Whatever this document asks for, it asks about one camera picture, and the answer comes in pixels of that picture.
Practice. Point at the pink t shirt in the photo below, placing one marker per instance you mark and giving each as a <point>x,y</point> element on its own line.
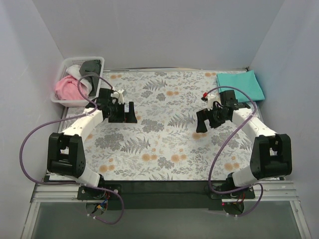
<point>67,89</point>

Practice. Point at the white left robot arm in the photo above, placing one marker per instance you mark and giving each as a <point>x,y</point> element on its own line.
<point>66,155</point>

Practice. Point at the white t shirt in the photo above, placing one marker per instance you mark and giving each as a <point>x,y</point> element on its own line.
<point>74,71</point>

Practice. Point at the floral patterned table mat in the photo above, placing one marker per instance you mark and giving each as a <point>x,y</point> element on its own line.
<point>164,144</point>

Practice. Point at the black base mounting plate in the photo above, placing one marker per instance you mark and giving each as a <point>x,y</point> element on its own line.
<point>171,194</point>

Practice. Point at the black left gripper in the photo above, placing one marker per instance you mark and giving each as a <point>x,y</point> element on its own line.
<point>125,116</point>

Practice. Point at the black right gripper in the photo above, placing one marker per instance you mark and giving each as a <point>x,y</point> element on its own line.
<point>207,120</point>

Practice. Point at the dark grey t shirt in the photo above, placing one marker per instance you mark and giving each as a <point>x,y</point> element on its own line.
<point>89,70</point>

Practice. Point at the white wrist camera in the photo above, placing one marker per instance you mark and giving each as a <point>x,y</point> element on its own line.
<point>209,99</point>
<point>119,95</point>

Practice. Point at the mint green t shirt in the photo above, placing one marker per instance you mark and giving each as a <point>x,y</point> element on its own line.
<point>245,82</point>

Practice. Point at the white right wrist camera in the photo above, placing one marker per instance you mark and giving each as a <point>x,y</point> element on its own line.
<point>209,99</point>

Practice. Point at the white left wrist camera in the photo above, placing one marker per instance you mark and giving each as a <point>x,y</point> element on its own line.
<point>119,95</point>

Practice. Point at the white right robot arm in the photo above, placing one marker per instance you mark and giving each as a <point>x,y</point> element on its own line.
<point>271,155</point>

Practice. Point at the aluminium frame rail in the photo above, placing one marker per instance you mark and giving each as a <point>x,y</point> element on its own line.
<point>55,194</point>

